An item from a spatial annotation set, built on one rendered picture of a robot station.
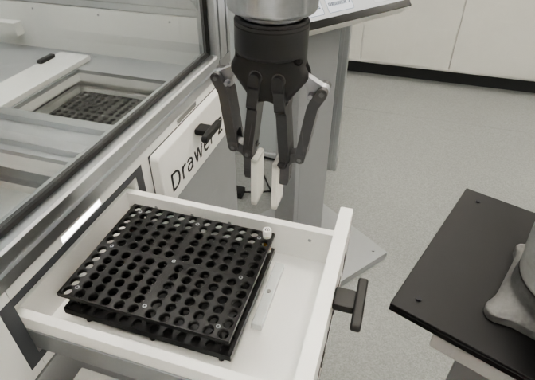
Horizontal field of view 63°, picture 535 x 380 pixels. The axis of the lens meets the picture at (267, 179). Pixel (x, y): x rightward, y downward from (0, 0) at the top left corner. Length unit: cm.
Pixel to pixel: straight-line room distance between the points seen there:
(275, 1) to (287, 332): 39
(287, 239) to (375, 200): 152
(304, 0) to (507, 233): 61
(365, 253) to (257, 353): 130
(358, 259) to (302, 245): 116
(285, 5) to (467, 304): 53
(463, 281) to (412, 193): 149
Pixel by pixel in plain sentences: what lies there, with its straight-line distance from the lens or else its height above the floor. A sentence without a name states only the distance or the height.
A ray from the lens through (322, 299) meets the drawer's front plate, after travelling 50.
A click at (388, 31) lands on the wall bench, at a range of 332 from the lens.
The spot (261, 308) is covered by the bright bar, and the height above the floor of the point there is 85.
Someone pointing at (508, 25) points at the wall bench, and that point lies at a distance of 334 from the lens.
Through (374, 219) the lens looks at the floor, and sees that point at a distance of 204.
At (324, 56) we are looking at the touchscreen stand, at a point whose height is 82.
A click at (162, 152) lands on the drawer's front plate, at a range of 74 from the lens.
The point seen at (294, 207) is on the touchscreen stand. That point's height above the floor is 25.
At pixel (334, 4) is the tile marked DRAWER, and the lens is 128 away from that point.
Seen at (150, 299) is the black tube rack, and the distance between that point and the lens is 55.
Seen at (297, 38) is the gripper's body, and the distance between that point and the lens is 43.
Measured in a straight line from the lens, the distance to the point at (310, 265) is 66.
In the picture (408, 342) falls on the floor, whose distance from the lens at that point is 165.
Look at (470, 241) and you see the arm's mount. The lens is 85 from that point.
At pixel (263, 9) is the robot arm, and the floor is 121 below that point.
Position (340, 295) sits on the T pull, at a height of 91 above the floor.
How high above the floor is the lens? 132
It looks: 36 degrees down
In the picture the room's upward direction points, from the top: straight up
